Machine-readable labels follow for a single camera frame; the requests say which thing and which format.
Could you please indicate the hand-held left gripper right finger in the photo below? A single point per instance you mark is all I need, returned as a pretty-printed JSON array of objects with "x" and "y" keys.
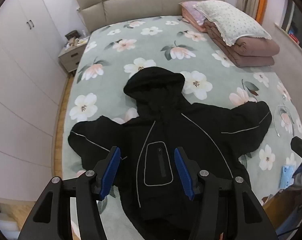
[{"x": 183, "y": 172}]

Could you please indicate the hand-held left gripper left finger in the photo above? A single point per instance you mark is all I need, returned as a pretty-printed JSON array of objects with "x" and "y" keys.
[{"x": 111, "y": 172}]

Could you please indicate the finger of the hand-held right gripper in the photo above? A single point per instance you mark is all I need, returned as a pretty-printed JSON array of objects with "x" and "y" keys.
[{"x": 301, "y": 146}]

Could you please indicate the black hooded jacket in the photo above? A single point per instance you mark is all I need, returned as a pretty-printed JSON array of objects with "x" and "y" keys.
[{"x": 191, "y": 130}]

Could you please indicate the folded mauve quilt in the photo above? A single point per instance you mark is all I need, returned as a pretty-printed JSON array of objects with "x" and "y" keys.
[{"x": 256, "y": 52}]

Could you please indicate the grey nightstand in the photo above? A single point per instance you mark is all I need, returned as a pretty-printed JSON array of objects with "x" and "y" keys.
[{"x": 71, "y": 57}]

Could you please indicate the green floral bed sheet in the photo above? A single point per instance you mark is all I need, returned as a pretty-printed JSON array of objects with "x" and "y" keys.
[{"x": 153, "y": 50}]

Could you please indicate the nightstand clutter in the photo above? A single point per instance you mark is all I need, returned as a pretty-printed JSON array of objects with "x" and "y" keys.
[{"x": 78, "y": 42}]

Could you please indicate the white wardrobe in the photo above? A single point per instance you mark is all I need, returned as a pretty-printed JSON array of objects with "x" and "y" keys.
[{"x": 23, "y": 67}]

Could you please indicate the dark small box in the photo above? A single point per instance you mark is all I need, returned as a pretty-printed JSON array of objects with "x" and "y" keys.
[{"x": 72, "y": 34}]

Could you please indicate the white dotted pillow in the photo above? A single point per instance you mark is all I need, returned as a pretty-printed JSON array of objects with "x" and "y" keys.
[{"x": 231, "y": 20}]

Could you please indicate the beige padded headboard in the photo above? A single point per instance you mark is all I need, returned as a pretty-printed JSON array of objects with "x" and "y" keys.
[{"x": 141, "y": 5}]

